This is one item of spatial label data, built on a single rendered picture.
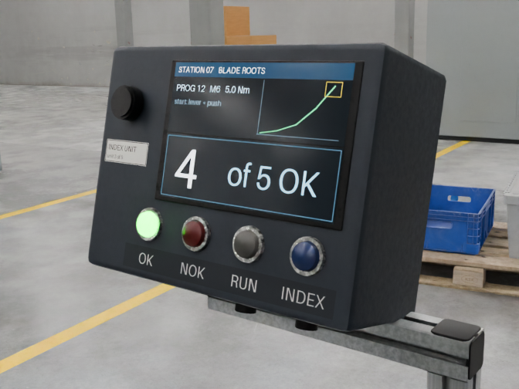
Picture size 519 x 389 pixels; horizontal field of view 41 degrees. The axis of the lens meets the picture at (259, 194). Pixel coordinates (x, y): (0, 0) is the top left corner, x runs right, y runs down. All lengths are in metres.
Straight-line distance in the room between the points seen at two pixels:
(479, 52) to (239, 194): 7.58
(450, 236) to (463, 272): 0.20
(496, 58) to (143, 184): 7.51
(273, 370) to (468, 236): 1.35
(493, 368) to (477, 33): 5.64
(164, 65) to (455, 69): 7.61
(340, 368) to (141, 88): 2.24
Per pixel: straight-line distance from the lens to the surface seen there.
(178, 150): 0.54
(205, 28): 6.50
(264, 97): 0.49
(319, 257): 0.46
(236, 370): 2.73
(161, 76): 0.57
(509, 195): 3.51
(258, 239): 0.48
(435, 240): 3.64
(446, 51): 8.15
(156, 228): 0.55
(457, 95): 8.14
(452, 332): 0.51
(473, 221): 3.57
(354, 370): 2.73
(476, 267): 3.53
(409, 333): 0.51
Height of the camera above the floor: 1.26
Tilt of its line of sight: 13 degrees down
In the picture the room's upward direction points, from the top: 2 degrees counter-clockwise
